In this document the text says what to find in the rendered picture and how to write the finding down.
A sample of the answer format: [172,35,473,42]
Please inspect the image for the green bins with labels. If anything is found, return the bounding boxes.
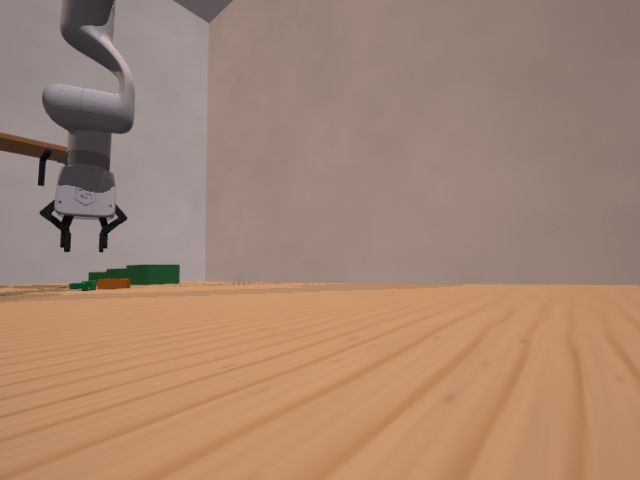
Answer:
[88,264,180,285]

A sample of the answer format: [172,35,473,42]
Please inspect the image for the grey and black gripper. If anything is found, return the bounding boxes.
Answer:
[40,164,127,252]

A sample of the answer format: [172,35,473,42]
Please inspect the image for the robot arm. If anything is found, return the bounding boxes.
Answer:
[42,0,135,172]

